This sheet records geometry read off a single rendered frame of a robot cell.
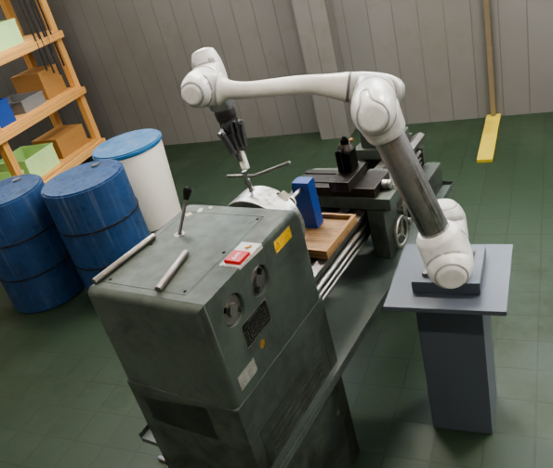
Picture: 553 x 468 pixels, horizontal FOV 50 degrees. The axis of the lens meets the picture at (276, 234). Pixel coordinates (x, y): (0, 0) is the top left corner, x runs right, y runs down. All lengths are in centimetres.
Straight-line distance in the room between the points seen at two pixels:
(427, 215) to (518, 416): 121
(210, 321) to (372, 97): 80
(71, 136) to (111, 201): 307
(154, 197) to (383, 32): 254
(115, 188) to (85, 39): 344
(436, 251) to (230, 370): 78
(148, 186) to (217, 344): 337
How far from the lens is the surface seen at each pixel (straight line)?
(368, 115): 182
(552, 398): 301
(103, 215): 409
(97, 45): 723
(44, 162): 672
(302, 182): 256
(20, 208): 438
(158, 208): 512
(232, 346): 182
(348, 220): 262
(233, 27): 629
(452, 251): 207
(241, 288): 181
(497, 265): 249
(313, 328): 224
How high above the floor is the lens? 216
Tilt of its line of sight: 28 degrees down
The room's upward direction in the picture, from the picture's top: 15 degrees counter-clockwise
